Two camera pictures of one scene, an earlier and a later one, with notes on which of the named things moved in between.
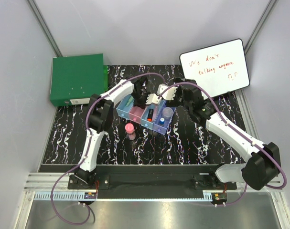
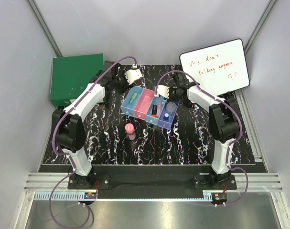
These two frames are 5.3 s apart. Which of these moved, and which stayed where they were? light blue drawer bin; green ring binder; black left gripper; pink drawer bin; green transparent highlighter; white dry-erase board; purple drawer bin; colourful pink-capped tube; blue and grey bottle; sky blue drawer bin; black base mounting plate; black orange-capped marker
Moved: black left gripper; sky blue drawer bin; pink drawer bin; green transparent highlighter; black orange-capped marker; blue and grey bottle; purple drawer bin; light blue drawer bin
Stayed: black base mounting plate; green ring binder; white dry-erase board; colourful pink-capped tube
